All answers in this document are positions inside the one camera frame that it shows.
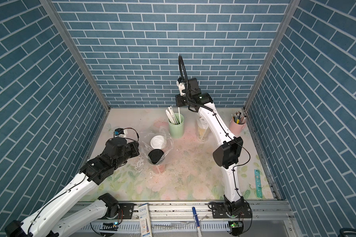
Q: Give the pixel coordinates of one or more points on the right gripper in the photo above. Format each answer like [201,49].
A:
[179,99]

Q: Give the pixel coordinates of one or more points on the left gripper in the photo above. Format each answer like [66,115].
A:
[135,148]

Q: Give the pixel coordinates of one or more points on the red cup black lid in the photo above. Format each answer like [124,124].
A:
[156,158]

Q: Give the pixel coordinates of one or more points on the red cup white lid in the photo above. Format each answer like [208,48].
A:
[158,142]

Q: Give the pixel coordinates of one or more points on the clear plastic carrier bag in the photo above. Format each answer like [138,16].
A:
[203,127]

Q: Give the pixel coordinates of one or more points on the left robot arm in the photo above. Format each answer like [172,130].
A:
[50,219]

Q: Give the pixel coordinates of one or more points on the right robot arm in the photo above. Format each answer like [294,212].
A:
[229,148]

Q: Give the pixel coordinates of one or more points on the green straw holder cup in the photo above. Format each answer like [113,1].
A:
[177,130]

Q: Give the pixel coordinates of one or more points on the pencils in bucket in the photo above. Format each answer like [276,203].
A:
[239,117]

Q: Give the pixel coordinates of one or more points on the pink pencil bucket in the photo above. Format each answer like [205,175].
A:
[236,128]

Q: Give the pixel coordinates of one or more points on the white blue label card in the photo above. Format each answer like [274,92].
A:
[144,221]

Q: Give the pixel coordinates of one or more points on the blue white marker pen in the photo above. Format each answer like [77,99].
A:
[197,223]

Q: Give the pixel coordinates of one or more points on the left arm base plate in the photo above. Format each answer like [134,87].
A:
[124,211]

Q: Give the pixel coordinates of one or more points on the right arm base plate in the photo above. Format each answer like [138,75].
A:
[222,210]

